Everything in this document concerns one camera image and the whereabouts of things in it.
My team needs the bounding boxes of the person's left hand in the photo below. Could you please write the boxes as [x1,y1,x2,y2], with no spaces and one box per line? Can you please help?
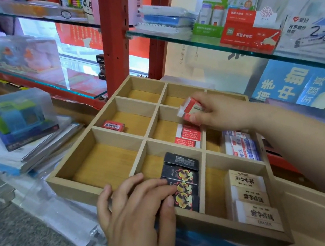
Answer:
[91,167,188,246]

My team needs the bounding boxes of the clear pack with cartoon figures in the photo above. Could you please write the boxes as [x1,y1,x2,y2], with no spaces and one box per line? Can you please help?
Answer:
[0,25,63,82]

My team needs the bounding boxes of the green box of white bottles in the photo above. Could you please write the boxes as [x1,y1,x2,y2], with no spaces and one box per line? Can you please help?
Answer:
[187,0,260,43]

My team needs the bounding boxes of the small black box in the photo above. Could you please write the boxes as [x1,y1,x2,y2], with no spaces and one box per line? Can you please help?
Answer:
[95,54,108,82]

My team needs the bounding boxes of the white blue wrapped eraser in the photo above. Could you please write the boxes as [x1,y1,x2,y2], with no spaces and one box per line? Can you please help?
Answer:
[233,142,261,165]
[222,126,252,143]
[224,132,257,156]

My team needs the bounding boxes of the red white boxed eraser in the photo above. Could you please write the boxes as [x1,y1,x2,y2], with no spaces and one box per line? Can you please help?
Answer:
[175,120,204,144]
[175,95,206,124]
[174,133,202,153]

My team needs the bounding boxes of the small red eraser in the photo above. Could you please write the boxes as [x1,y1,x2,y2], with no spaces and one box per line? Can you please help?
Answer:
[101,118,126,135]

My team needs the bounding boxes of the red paper sheet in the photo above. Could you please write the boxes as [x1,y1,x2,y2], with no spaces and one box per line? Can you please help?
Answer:
[55,16,105,57]

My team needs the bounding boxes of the stack of wrapped books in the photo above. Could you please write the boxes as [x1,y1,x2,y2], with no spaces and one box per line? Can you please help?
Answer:
[0,110,94,188]

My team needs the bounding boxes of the person's right hand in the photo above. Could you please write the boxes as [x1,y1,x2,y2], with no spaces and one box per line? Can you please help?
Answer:
[183,82,260,141]

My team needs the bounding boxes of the white carded stationery packet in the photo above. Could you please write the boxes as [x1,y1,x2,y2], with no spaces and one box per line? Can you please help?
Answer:
[269,9,325,69]

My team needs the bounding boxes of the white card with red swirl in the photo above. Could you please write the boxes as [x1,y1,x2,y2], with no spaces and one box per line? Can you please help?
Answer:
[250,5,279,31]

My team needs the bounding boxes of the clear plastic wrapped bundle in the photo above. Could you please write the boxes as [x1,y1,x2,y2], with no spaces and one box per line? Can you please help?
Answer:
[7,157,110,246]

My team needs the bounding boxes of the stack of clear blue packs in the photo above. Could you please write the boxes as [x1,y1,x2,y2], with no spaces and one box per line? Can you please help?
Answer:
[131,0,202,50]

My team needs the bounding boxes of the clear box with blue toy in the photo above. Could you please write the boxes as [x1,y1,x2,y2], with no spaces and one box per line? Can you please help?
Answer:
[0,84,63,154]

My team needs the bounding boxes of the person's right forearm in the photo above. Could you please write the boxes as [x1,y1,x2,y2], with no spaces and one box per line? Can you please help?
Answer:
[241,89,325,246]

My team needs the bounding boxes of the black patterned eraser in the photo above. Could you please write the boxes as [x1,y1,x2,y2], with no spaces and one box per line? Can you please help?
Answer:
[159,159,201,189]
[171,188,202,217]
[162,147,201,176]
[165,173,201,201]

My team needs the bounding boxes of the wooden compartment tray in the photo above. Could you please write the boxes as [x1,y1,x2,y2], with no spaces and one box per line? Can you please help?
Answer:
[31,52,295,246]

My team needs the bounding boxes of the beige sleeved white eraser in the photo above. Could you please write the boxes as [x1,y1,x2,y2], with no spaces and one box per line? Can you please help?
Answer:
[227,164,267,198]
[228,180,271,213]
[233,193,284,240]

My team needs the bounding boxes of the blue printed packet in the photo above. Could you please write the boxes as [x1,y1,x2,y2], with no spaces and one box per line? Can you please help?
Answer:
[246,50,325,137]

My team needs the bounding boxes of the glass shelf with red rail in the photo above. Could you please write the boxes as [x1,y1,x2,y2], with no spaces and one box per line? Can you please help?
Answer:
[0,33,111,127]

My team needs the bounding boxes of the red cardboard box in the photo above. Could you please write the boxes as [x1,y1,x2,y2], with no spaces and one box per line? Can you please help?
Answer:
[214,0,285,62]

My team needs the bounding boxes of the red metal shelf post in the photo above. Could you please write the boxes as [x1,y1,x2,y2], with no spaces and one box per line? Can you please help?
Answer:
[91,0,148,99]
[135,0,194,82]

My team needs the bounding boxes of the long glass shelf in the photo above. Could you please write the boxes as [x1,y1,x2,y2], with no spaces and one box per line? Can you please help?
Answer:
[125,0,325,112]

